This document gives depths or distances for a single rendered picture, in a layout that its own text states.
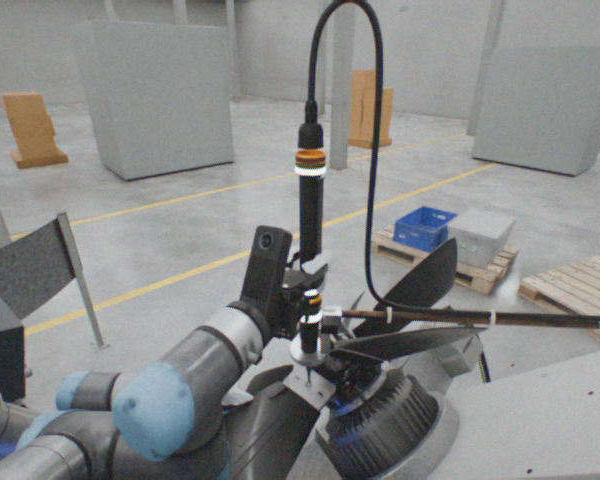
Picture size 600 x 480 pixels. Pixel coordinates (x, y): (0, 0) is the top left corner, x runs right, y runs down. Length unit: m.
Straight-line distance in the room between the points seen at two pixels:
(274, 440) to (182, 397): 0.34
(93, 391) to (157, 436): 0.46
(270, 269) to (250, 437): 0.34
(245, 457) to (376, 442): 0.23
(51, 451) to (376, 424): 0.51
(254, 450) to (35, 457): 0.34
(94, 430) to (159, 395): 0.14
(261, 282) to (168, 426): 0.19
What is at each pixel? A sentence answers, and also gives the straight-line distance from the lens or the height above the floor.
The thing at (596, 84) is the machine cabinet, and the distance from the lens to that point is 7.49.
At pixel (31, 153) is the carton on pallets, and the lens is 8.46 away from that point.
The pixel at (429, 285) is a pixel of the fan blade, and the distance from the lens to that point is 0.88.
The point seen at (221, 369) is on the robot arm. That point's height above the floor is 1.47.
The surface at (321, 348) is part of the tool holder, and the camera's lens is 0.68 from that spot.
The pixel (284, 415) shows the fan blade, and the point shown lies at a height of 1.19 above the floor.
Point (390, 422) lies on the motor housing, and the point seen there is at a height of 1.17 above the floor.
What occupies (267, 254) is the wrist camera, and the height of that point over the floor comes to 1.53.
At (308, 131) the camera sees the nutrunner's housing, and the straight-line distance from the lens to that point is 0.51.
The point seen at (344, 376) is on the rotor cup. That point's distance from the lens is 0.79.
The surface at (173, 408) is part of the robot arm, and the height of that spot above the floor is 1.48.
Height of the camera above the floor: 1.75
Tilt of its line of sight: 26 degrees down
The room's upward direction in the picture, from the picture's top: straight up
